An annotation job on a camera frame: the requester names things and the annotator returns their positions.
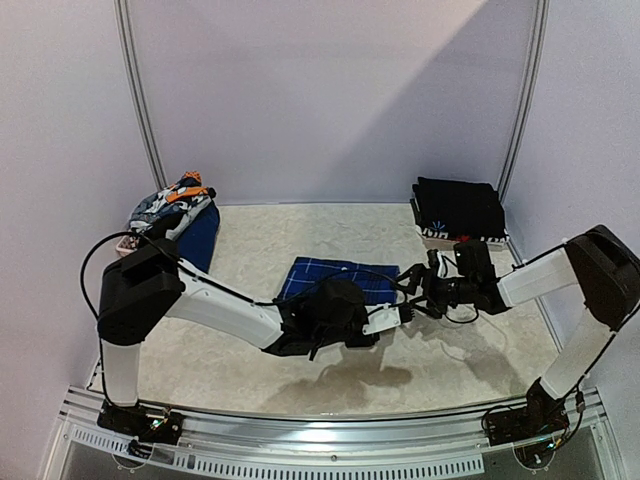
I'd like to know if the blue plaid garment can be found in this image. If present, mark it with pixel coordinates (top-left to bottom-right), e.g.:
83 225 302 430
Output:
277 256 406 309

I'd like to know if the black t-shirt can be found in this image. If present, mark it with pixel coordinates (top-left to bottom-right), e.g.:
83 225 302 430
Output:
410 177 508 245

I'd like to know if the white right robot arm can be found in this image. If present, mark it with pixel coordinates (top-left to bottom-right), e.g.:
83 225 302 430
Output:
397 225 639 436

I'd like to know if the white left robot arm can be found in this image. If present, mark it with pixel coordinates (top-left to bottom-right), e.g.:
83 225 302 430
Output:
88 240 380 434

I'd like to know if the camouflage orange garment pile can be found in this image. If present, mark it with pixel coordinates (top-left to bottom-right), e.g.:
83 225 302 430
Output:
128 171 217 240

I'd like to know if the solid navy blue garment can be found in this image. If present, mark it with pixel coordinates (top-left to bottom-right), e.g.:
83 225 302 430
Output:
177 203 220 273

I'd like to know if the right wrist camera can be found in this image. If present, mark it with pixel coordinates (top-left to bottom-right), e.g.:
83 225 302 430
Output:
427 249 448 278

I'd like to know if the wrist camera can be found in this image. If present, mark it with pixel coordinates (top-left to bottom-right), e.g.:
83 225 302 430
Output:
362 303 414 335
427 249 448 278

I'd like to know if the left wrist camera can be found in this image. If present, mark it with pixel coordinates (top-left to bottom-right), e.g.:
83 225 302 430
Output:
362 303 414 335

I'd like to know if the aluminium front rail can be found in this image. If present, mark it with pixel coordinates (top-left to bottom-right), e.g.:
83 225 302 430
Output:
44 387 624 479

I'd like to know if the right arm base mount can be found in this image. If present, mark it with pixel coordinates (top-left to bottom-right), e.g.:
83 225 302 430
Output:
481 401 583 450

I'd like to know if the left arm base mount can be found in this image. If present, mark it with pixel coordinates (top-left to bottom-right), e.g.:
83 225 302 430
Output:
97 401 186 445

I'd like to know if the right aluminium frame post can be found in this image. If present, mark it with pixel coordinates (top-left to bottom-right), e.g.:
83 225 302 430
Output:
497 0 549 204

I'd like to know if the aluminium frame post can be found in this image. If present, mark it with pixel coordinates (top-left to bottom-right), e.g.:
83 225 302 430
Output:
497 0 549 204
114 0 167 189

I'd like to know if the left aluminium frame post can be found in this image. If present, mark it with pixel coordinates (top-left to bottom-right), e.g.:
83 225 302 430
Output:
114 0 167 189

